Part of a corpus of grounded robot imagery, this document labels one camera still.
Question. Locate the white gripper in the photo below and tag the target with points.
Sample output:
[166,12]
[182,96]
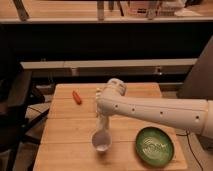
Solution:
[103,118]

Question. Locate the white sponge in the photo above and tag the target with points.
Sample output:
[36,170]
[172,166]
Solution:
[101,124]

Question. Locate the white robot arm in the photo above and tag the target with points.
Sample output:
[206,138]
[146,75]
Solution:
[195,115]

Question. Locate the green ceramic bowl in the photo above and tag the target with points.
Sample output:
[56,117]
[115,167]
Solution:
[154,147]

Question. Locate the white cup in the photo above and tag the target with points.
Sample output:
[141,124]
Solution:
[101,141]

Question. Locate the orange carrot toy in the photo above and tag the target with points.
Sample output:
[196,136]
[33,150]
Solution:
[76,98]

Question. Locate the long wooden bench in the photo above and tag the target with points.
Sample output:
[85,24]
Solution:
[110,67]

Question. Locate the grey chair back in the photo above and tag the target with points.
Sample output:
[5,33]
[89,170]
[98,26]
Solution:
[199,82]

